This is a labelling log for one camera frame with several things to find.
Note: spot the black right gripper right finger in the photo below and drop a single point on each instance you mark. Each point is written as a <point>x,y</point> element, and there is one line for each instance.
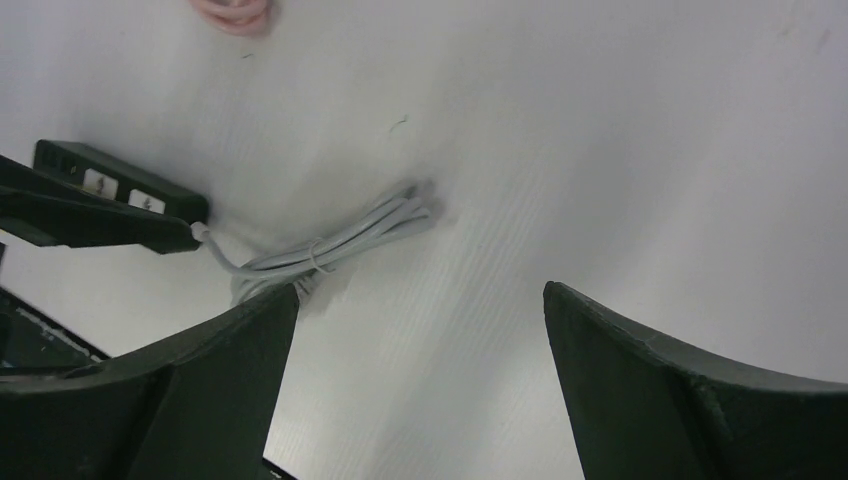
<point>645,405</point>

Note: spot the black power strip white sockets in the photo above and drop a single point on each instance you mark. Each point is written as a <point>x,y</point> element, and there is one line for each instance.
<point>108,177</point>

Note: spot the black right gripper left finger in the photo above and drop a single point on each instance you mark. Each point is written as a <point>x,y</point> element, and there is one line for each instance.
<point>195,405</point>

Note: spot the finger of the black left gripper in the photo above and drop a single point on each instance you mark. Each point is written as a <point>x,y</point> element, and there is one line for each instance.
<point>47,212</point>

